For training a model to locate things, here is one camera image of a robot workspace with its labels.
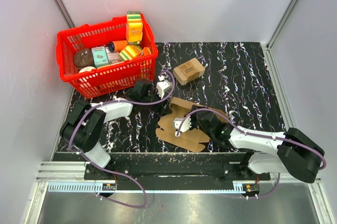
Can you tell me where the brown round bread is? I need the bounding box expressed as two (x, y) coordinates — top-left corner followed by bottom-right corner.
(73, 48), (94, 69)

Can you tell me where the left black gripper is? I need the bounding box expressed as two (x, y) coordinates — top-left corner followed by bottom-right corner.
(141, 87), (172, 117)

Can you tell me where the brown cardboard box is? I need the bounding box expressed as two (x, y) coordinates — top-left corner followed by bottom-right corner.
(155, 98), (234, 152)

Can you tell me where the teal small box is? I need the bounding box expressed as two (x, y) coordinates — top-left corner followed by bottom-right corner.
(91, 46), (109, 68)

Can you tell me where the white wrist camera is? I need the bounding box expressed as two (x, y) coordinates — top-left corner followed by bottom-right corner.
(156, 76), (173, 99)
(173, 116), (194, 137)

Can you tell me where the orange snack packet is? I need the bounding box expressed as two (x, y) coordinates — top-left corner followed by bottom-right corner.
(140, 47), (151, 56)

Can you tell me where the red plastic shopping basket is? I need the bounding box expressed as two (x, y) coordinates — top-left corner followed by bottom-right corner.
(56, 16), (158, 99)

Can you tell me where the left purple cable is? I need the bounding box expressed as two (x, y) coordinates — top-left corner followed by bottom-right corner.
(67, 70), (176, 208)

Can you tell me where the orange yellow juice carton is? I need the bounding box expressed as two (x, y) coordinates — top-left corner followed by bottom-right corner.
(126, 11), (143, 45)

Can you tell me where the yellow green striped sponge pack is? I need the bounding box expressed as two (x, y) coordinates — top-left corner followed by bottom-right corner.
(119, 45), (142, 61)

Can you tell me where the pink packaged item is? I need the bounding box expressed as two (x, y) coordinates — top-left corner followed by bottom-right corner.
(107, 52), (123, 65)

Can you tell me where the white round item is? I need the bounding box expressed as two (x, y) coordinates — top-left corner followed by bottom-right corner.
(79, 66), (96, 73)

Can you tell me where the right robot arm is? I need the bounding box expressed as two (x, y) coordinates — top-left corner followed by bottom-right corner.
(190, 108), (326, 183)

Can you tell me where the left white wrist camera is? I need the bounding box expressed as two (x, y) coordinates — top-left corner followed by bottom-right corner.
(156, 76), (173, 99)

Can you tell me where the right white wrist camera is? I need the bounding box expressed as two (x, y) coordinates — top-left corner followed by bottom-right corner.
(173, 116), (194, 137)

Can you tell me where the orange cylindrical can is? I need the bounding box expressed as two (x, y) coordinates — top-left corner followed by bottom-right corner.
(107, 40), (128, 52)

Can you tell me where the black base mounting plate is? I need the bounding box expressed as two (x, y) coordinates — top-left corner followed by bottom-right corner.
(83, 152), (271, 181)

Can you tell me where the kitchen scouring pads pack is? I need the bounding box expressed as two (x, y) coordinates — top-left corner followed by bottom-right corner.
(173, 58), (205, 85)

